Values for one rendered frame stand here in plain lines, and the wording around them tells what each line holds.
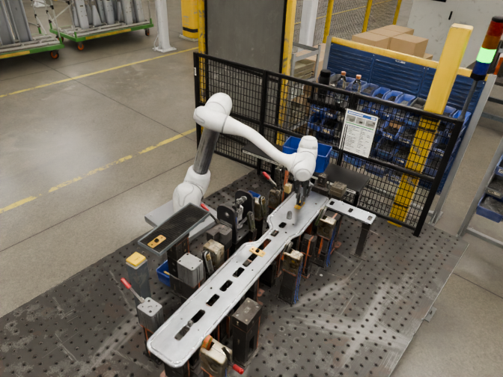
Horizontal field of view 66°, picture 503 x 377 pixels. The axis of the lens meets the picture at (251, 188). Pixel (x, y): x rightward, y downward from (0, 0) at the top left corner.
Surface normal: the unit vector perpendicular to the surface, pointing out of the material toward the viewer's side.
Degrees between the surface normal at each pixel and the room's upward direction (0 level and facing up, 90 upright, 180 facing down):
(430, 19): 90
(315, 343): 0
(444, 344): 0
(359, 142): 90
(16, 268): 0
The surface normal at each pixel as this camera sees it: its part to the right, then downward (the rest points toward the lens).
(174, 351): 0.04, -0.81
